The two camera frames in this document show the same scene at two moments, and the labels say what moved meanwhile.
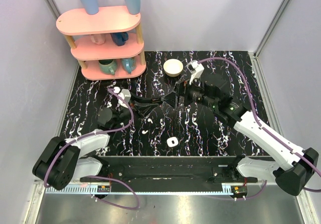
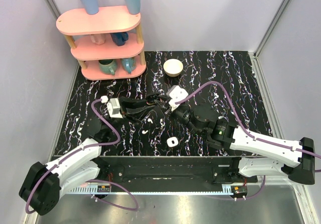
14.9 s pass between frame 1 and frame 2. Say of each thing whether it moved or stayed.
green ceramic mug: stayed
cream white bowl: stayed
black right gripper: moved
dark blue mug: stayed
